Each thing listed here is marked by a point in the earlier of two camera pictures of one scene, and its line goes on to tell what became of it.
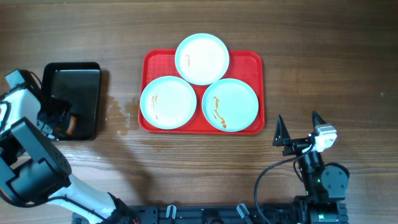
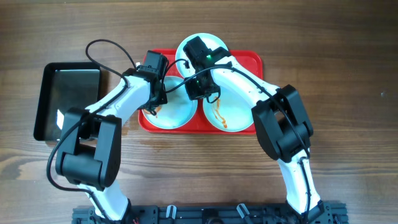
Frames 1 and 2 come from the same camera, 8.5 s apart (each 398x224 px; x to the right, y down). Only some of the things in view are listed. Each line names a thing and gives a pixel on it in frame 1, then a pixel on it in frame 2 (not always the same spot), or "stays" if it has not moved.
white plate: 230,104 stays
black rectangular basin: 79,83 stays
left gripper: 50,115 -> 156,101
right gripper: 282,138 -> 194,94
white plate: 168,102 stays
